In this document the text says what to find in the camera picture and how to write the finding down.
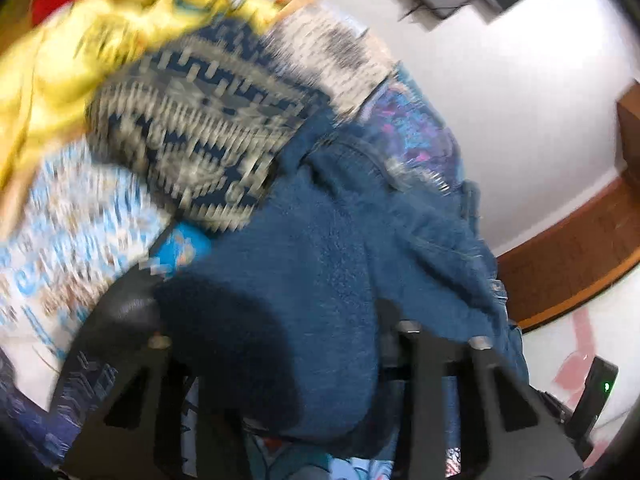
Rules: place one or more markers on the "blue patchwork bedspread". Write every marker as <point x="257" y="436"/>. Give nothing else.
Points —
<point x="200" y="110"/>

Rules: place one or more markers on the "wooden overhead cabinet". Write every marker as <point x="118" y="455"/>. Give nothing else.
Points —
<point x="631" y="130"/>

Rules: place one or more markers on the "yellow printed blanket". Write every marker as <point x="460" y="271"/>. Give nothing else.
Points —
<point x="75" y="60"/>

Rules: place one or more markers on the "blue denim jacket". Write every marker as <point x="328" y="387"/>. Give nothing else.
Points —
<point x="325" y="260"/>

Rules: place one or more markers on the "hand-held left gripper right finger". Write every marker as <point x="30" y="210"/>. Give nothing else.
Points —
<point x="450" y="385"/>

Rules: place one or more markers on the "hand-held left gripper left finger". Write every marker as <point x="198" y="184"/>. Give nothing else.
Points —
<point x="125" y="360"/>

